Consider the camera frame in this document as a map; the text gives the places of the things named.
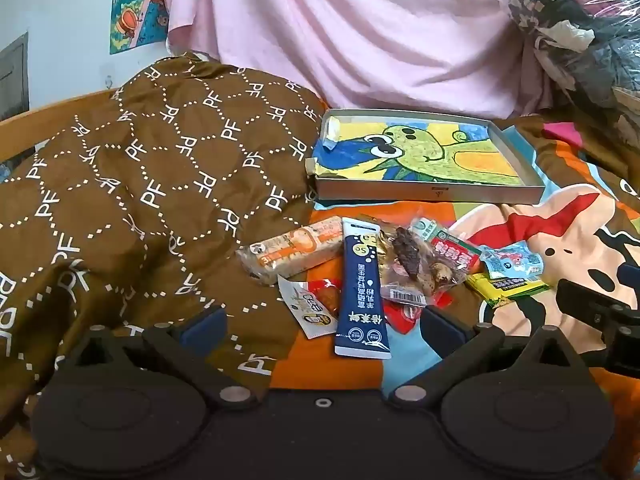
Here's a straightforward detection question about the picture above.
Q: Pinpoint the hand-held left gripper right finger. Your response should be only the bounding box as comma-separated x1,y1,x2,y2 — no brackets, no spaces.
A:
389,304,581,407

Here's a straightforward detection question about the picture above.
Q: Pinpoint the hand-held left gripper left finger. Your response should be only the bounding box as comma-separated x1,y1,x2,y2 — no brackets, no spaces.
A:
60,306,253,408

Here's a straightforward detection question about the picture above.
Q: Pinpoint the clear packet with dark snack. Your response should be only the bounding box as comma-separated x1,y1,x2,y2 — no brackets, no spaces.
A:
378,225,437,307

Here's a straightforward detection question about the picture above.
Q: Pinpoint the yellow biscuit packet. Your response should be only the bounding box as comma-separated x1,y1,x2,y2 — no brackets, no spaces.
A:
465,272,549,309

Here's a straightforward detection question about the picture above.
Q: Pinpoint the red and green snack packet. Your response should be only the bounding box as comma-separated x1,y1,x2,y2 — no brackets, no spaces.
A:
431,231,482,277

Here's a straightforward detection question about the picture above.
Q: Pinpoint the dark blue stick packet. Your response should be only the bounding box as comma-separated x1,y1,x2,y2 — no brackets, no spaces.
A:
334,216,393,360

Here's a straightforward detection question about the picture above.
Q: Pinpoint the light blue snack packet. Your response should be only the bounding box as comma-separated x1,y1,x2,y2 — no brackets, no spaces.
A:
481,240,544,281

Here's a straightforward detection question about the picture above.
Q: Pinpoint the white and red snack packet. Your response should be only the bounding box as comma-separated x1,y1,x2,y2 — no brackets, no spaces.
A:
276,275,344,341

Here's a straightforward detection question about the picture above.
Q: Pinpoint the orange rice cracker packet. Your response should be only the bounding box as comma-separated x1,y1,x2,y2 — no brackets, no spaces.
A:
235,215,353,287

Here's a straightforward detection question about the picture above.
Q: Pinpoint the grey cardboard tray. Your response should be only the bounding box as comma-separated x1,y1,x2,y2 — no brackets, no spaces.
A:
305,108,547,206

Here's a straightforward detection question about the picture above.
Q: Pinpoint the colourful printed blanket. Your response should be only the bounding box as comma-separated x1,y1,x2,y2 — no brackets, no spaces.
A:
270,110,640,480

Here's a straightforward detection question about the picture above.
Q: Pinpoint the brown patterned blanket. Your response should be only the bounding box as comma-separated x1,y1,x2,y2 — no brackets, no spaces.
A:
0,51,346,480

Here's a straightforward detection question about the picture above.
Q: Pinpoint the green cartoon drawing sheet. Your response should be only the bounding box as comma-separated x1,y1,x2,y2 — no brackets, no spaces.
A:
314,116,526,183

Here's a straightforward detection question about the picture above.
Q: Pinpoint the white paper scrap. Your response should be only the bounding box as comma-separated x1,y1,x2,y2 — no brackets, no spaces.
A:
323,115,343,154

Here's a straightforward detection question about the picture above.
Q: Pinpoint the clear plastic bag of clothes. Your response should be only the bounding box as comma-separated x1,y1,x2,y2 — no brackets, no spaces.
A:
506,0,640,147

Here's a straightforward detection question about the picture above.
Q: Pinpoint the pink cloth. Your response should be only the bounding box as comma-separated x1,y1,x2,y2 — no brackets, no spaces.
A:
150,0,558,122

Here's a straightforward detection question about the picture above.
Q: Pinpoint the wooden bed frame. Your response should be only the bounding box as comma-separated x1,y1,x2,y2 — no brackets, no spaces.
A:
0,87,122,167

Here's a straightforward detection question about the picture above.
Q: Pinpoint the grey door frame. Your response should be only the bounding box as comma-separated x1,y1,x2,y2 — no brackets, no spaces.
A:
0,31,31,122

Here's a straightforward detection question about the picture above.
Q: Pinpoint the wall poster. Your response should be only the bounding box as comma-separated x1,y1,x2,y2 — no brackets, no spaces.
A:
109,0,175,57

